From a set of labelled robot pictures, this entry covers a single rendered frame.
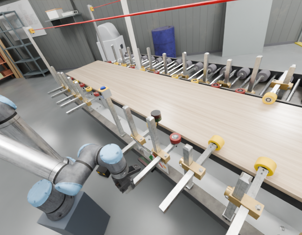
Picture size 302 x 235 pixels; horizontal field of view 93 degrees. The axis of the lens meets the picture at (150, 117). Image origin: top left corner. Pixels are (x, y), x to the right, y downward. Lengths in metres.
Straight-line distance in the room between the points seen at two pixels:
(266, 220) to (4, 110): 1.52
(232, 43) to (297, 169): 4.44
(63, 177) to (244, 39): 5.13
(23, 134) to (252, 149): 1.32
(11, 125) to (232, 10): 5.06
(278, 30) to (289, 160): 5.13
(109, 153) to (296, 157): 0.96
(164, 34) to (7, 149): 4.25
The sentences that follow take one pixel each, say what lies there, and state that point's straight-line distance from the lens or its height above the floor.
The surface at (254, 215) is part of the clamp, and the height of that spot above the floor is 0.95.
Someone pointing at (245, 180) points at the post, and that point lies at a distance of 0.66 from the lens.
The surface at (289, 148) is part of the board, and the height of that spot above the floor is 0.90.
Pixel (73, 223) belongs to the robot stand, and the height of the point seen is 0.53.
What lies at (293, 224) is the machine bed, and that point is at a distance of 1.19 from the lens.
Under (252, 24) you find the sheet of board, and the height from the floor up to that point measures 0.72.
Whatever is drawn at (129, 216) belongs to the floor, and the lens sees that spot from 1.82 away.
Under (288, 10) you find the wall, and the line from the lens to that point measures 5.90.
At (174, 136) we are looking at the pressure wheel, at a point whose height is 0.91.
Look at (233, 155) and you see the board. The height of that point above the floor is 0.90.
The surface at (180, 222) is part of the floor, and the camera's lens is 1.73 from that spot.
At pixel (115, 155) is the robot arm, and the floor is 1.19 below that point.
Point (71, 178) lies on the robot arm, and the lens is 0.70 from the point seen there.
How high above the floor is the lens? 1.67
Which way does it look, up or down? 38 degrees down
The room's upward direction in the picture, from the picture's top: 13 degrees counter-clockwise
